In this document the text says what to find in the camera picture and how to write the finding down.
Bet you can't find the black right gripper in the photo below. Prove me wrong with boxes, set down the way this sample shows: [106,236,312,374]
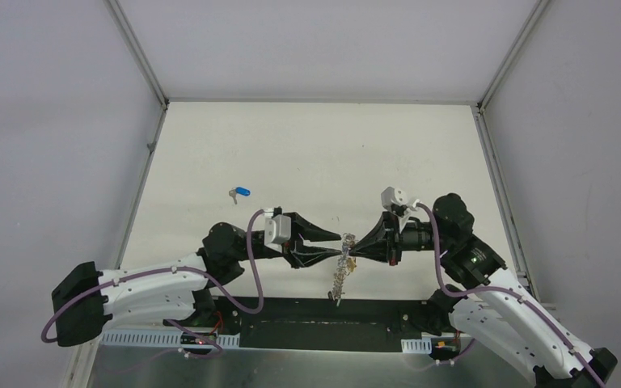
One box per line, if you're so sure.
[349,209,450,267]

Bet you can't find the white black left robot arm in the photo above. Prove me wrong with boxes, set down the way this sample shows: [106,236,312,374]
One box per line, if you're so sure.
[40,208,342,347]

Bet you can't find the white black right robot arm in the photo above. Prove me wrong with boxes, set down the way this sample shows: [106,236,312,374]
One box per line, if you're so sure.
[350,187,618,387]

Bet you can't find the loose blue tag key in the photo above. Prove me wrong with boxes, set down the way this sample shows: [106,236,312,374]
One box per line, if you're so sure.
[228,187,251,205]

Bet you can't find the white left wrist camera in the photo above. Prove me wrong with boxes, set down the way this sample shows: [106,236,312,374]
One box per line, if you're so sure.
[264,214,292,246]

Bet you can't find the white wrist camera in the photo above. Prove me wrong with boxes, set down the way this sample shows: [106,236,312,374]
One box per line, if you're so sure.
[380,186,408,212]
[264,214,292,246]

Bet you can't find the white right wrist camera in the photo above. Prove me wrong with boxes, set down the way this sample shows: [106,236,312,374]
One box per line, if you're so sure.
[380,186,408,212]

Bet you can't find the black mounting base plate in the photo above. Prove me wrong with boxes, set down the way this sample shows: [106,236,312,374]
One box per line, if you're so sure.
[166,296,480,353]

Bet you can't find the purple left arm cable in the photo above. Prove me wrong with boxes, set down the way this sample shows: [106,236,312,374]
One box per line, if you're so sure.
[40,209,267,357]

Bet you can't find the right white cable duct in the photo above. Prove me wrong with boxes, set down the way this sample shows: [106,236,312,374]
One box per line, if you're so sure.
[400,337,433,355]

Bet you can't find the white cable duct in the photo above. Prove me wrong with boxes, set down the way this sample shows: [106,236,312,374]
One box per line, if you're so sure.
[400,337,433,355]
[100,329,214,349]

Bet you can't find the left white cable duct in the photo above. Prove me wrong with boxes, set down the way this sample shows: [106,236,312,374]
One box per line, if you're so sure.
[100,329,214,349]

